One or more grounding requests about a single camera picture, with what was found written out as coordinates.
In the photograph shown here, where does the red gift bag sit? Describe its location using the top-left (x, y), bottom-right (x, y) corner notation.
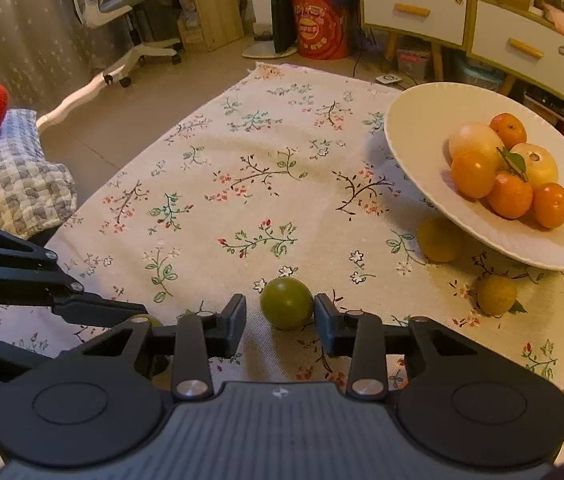
top-left (291, 0), bottom-right (350, 61)

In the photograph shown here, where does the orange mandarin without leaf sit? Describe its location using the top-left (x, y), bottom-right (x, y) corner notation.
top-left (489, 113), bottom-right (527, 150)

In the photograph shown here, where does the pale yellow grapefruit smooth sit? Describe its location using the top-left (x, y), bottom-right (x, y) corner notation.
top-left (448, 122), bottom-right (504, 170)

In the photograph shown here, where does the orange tomato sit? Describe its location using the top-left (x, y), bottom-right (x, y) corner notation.
top-left (532, 182), bottom-right (564, 230)
top-left (450, 152), bottom-right (496, 200)

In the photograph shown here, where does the green lime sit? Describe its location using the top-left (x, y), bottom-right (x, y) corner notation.
top-left (260, 278), bottom-right (313, 330)
top-left (131, 314), bottom-right (163, 327)

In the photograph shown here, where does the orange mandarin with leaf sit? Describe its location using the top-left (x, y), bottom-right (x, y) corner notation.
top-left (486, 148), bottom-right (534, 220)

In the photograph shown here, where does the small yellow fruit under plate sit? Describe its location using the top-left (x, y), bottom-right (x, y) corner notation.
top-left (416, 217), bottom-right (464, 263)

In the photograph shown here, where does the checkered grey cushion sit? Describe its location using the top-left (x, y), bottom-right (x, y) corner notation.
top-left (0, 108), bottom-right (78, 240)

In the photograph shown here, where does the small yellow-brown fruit with leaf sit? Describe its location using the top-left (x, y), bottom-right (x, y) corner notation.
top-left (475, 274), bottom-right (527, 316)

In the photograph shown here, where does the orange tomato front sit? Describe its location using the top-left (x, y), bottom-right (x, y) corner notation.
top-left (532, 182), bottom-right (564, 230)

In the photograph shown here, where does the white ribbed plate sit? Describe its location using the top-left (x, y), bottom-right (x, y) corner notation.
top-left (385, 82), bottom-right (564, 271)

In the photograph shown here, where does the pale yellow grapefruit with navel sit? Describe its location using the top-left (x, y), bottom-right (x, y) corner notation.
top-left (512, 143), bottom-right (559, 188)

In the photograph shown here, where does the floral tablecloth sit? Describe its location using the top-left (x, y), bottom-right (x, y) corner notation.
top-left (0, 62), bottom-right (564, 466)

